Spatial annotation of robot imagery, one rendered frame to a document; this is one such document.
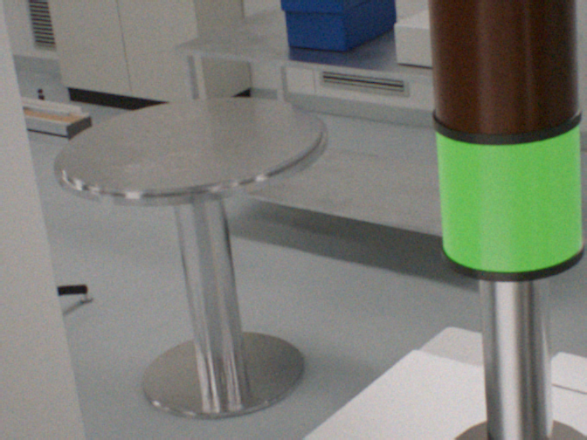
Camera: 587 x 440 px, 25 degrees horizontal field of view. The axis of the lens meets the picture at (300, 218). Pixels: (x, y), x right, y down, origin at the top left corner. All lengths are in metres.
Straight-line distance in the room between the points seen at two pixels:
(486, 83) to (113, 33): 7.52
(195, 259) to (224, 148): 0.44
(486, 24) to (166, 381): 4.50
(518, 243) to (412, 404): 0.15
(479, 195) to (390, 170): 5.53
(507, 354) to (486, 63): 0.11
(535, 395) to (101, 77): 7.67
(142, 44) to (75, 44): 0.58
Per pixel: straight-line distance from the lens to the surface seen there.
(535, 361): 0.49
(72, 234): 6.37
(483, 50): 0.43
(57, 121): 4.93
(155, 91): 7.82
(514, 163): 0.44
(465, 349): 0.62
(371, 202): 5.65
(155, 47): 7.72
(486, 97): 0.44
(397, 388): 0.59
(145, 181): 4.22
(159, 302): 5.55
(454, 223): 0.46
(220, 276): 4.65
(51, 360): 2.31
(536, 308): 0.48
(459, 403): 0.58
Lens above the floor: 2.40
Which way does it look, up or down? 23 degrees down
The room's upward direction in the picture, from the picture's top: 6 degrees counter-clockwise
